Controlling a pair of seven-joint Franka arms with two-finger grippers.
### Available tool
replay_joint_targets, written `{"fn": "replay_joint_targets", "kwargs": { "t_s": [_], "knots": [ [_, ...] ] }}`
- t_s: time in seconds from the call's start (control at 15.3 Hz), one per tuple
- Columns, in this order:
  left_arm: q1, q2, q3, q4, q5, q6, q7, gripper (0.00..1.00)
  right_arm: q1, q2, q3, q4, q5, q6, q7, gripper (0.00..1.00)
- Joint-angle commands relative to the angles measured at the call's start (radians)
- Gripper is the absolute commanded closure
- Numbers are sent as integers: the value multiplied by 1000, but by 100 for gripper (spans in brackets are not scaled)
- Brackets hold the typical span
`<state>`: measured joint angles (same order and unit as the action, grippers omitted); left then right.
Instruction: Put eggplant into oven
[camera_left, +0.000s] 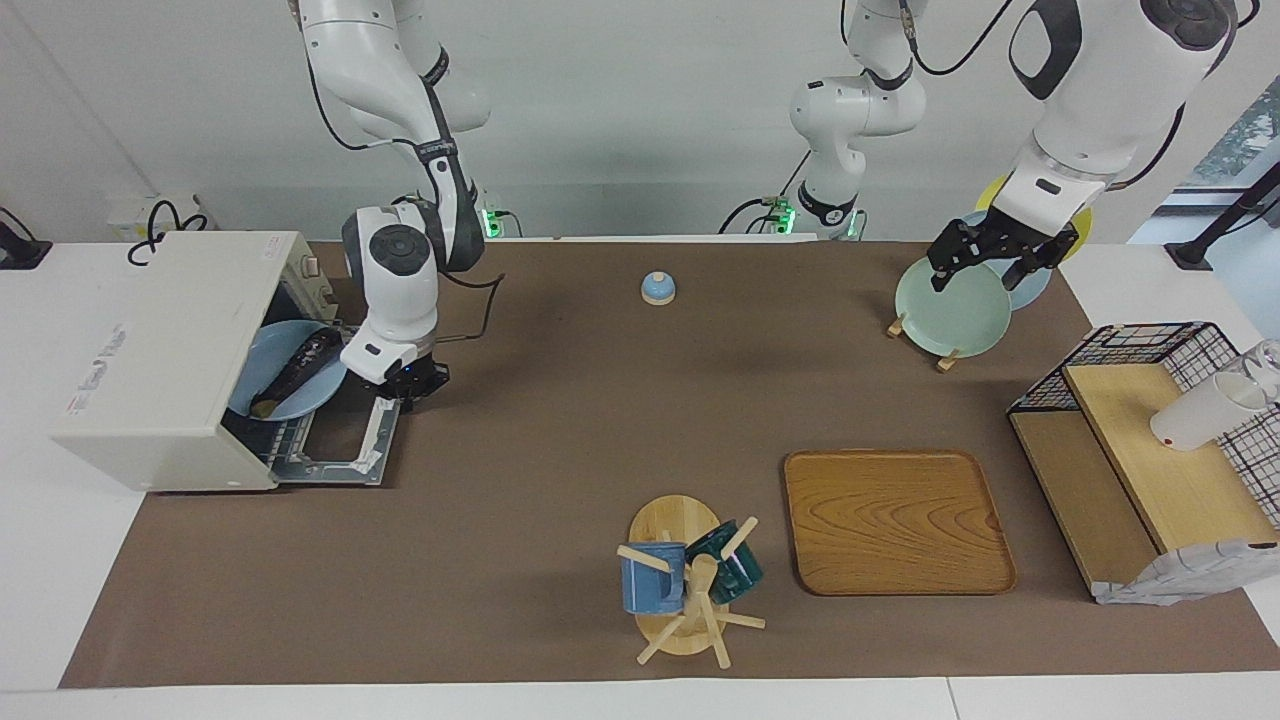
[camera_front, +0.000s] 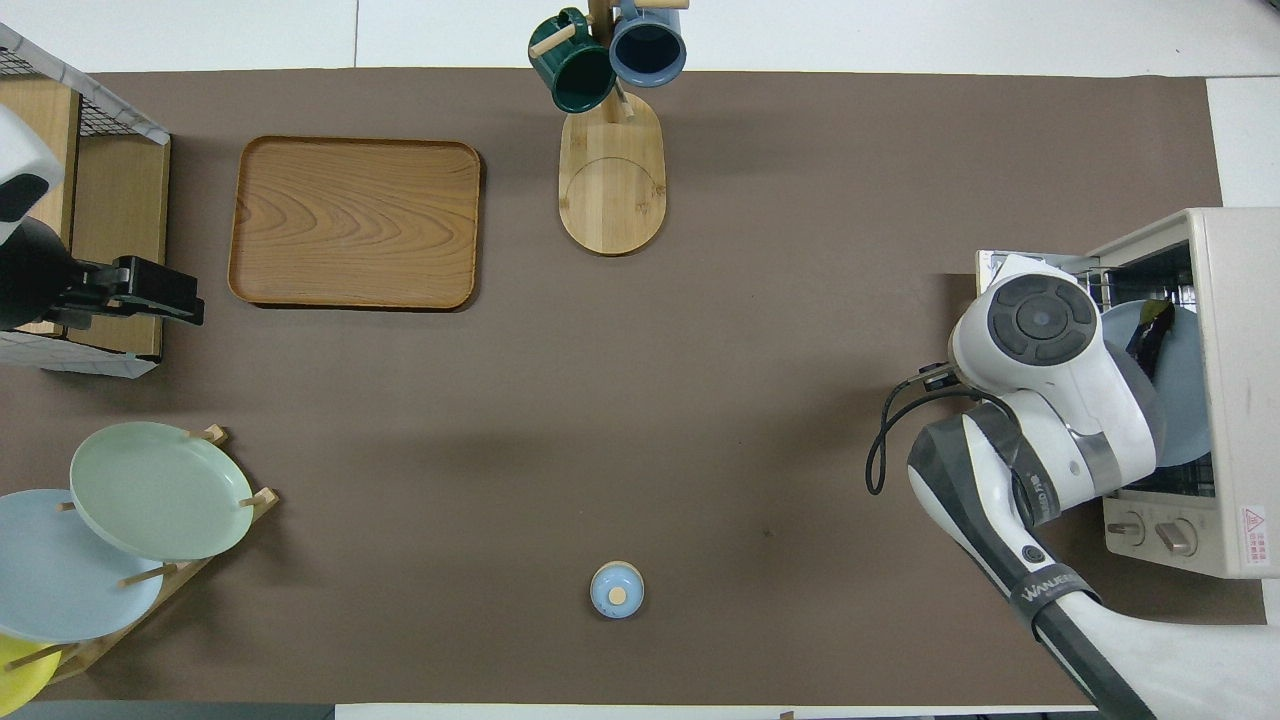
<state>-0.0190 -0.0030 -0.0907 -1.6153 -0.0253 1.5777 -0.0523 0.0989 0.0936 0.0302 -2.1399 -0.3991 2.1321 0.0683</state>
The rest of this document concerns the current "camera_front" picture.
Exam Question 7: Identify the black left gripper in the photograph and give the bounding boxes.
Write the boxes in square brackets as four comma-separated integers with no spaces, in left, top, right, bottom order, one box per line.
[45,257,206,331]

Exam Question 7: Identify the dark purple eggplant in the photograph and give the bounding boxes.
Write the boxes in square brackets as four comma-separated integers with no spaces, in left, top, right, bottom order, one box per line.
[1125,300,1176,381]

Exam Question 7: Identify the beige toaster oven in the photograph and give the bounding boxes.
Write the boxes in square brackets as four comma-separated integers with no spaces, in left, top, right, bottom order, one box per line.
[1085,207,1280,581]

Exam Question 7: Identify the pale green plate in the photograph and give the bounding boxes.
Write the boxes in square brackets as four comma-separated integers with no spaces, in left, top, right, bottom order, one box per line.
[69,421,255,562]

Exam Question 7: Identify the wooden serving tray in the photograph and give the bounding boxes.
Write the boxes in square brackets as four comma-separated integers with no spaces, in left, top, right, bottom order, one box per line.
[227,135,482,311]

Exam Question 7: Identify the wooden plate rack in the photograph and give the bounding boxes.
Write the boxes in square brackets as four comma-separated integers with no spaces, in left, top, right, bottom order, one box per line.
[0,425,281,686]

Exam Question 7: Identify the light blue racked plate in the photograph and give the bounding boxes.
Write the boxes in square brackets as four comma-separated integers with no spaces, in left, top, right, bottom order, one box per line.
[0,488,166,644]

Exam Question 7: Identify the yellow plate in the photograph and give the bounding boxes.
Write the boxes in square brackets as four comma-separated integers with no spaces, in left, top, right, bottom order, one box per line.
[0,633,63,719]

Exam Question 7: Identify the wooden mug tree stand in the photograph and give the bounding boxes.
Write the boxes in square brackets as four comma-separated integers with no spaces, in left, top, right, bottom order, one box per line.
[528,0,691,256]

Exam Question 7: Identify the dark green mug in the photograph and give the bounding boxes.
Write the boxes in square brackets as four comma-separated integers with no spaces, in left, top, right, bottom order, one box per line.
[528,8,618,114]

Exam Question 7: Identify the brown table mat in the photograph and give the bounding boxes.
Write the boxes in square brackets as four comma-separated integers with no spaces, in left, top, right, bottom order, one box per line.
[0,68,1273,706]

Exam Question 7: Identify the blue mug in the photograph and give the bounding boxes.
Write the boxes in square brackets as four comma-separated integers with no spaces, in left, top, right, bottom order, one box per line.
[608,0,688,88]

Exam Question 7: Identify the small blue lid wooden knob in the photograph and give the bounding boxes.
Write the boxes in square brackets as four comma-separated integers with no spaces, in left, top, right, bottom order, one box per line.
[589,561,646,620]

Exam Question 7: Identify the wire mesh shelf frame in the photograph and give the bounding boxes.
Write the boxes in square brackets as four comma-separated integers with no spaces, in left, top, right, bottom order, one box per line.
[0,22,171,379]

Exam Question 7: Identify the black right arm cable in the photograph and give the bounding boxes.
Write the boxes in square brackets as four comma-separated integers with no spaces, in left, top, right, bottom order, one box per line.
[865,362,991,496]

